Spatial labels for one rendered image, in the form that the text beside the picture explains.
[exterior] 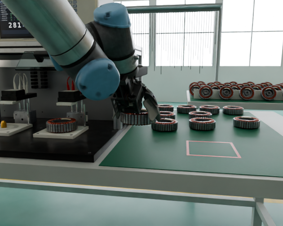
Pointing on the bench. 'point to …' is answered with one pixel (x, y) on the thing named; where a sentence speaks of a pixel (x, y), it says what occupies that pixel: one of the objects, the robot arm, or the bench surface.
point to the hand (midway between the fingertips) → (138, 117)
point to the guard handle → (38, 54)
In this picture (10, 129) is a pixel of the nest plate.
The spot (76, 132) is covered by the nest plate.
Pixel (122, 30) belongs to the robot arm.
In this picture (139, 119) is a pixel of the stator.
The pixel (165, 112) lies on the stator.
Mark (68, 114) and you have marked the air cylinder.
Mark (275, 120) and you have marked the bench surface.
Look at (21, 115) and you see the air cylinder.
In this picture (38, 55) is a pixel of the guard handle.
